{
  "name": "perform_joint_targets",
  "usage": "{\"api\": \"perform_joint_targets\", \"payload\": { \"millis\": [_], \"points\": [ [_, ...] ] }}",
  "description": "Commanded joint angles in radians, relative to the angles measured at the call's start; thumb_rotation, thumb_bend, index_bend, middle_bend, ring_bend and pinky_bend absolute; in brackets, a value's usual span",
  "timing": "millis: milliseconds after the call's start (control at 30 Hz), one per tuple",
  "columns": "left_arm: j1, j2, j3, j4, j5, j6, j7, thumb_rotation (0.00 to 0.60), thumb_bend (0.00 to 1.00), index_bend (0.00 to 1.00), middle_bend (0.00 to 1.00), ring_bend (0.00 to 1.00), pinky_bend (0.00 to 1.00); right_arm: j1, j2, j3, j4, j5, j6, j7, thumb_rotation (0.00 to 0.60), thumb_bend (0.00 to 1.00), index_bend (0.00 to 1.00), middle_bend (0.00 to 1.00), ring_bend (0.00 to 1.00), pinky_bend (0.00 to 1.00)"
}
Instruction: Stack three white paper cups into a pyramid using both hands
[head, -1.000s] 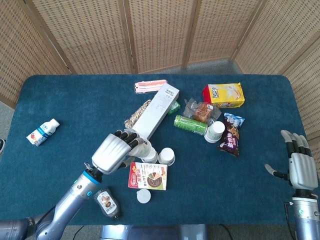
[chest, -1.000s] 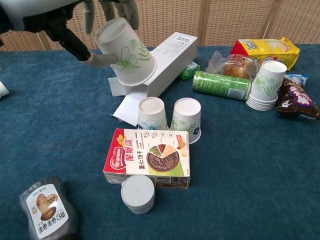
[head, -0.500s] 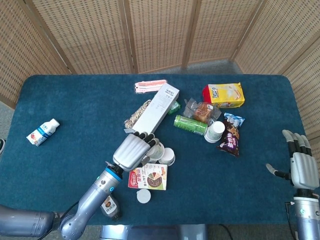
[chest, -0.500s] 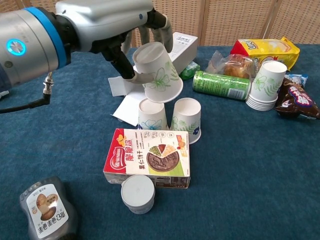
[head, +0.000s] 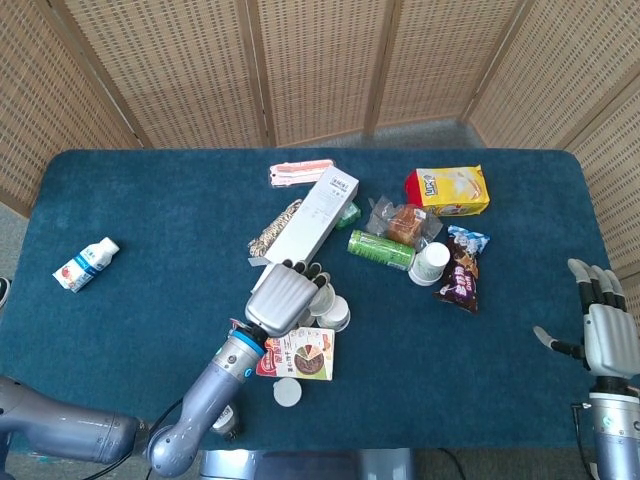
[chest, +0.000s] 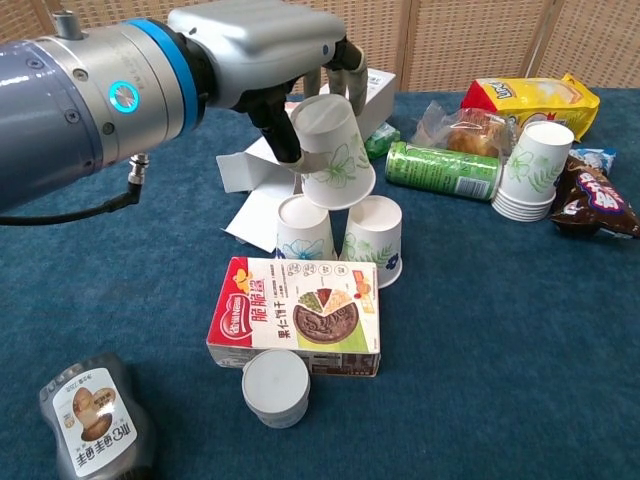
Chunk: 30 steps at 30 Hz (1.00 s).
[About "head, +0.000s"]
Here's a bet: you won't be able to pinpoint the blue white snack packet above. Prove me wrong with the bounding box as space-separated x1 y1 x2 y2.
446 224 491 256

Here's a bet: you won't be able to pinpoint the wicker folding screen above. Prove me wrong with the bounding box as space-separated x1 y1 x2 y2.
0 0 640 371

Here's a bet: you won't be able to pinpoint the dark sauce squeeze bottle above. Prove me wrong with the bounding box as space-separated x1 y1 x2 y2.
209 403 244 442

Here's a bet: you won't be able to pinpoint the white cup near can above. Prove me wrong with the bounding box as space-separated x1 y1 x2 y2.
407 241 452 287

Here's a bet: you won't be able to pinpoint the brown snack bag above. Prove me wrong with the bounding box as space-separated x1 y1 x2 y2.
432 234 480 315

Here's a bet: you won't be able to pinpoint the small green packet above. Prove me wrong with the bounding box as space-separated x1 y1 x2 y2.
335 200 362 231

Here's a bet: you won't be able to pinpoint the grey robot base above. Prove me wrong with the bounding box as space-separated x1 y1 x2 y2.
199 448 416 480

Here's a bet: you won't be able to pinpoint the leopard pattern braided cord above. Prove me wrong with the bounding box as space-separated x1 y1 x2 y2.
247 198 304 261

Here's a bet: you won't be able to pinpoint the black cable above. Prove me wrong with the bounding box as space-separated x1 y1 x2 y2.
433 448 462 480

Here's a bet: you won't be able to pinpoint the green drink can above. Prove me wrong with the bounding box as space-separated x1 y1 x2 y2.
347 229 417 271

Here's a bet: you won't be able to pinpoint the red white cookie box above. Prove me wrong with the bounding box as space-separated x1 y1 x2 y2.
255 327 336 382

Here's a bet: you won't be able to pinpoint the pink packaged item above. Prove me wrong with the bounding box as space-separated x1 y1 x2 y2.
268 158 335 190

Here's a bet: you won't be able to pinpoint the yellow chips bag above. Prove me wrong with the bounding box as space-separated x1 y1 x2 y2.
404 164 491 217

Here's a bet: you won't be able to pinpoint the white paper cup green leaves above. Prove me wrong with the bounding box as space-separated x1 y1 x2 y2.
316 295 352 333
307 282 337 316

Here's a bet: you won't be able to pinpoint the bread in clear wrapper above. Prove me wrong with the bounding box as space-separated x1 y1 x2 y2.
367 195 444 251

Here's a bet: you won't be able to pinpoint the teal felt table cover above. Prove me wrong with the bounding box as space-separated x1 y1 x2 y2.
0 148 640 454

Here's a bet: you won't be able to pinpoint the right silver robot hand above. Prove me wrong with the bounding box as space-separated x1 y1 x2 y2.
533 258 640 379

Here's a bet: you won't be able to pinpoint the long grey cardboard box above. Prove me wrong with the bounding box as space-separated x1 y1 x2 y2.
251 166 360 296

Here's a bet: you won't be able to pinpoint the white milk bottle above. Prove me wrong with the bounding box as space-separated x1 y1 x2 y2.
52 237 121 294

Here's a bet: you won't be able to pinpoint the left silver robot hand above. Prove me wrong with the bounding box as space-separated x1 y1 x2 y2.
244 258 331 337

